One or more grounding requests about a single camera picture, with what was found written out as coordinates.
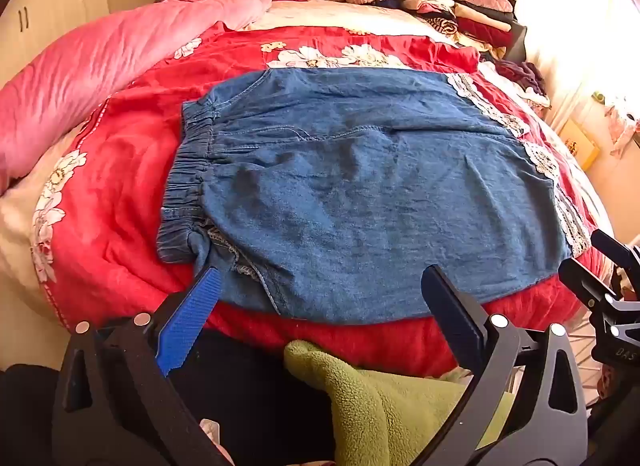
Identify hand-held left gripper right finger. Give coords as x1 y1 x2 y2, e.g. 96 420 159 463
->
421 265 589 466

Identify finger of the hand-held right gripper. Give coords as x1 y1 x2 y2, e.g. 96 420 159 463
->
558 258 627 317
590 229 640 273

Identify blue denim lace-trimmed pants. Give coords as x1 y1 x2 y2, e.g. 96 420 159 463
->
156 67 594 325

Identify pile of folded clothes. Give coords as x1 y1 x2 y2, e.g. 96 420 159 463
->
390 0 527 62

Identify black cloth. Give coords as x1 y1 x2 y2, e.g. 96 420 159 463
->
0 330 333 466

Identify pink quilt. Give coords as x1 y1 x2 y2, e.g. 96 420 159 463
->
0 0 277 193

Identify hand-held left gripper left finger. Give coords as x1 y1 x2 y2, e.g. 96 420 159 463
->
52 266 236 466

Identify green fleece cloth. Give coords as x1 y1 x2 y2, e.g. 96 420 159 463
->
283 340 517 466

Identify white wardrobe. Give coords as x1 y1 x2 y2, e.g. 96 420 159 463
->
0 0 110 87

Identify purple cloth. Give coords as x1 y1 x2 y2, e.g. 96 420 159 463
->
495 60 549 97

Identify red floral blanket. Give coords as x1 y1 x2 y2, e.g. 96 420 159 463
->
30 24 617 378

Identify yellow box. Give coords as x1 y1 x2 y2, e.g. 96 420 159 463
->
559 121 601 170

